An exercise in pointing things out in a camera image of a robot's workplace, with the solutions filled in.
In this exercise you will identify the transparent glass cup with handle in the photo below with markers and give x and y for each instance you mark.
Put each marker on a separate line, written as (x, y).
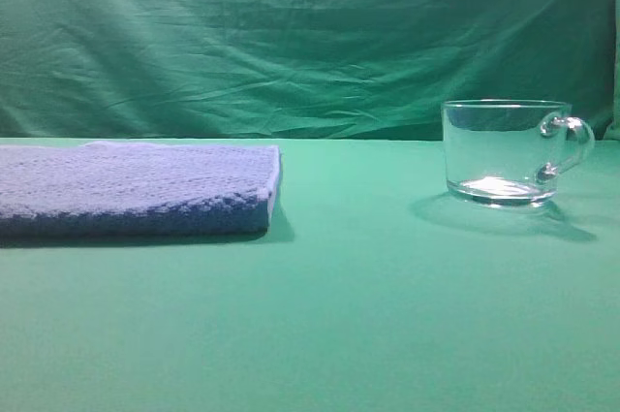
(501, 152)

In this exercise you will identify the folded blue towel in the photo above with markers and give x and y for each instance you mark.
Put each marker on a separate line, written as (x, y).
(105, 189)

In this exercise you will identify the green backdrop cloth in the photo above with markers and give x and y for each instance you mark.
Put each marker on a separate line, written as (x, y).
(297, 69)

